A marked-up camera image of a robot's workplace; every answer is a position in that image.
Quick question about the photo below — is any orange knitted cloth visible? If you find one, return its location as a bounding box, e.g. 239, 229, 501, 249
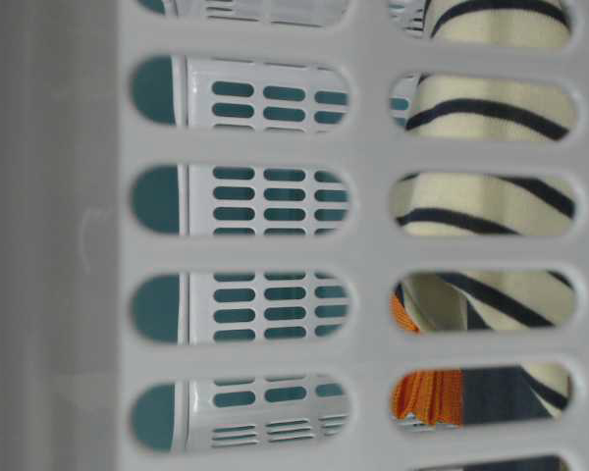
390, 286, 464, 427

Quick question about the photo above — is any white plastic slotted basket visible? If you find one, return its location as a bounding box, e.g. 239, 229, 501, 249
0, 1, 589, 470

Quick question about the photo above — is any dark blue-grey fabric item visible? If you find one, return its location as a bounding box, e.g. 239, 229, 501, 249
463, 299, 573, 471

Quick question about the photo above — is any cream navy striped cloth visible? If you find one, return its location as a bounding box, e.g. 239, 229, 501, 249
392, 1, 575, 417

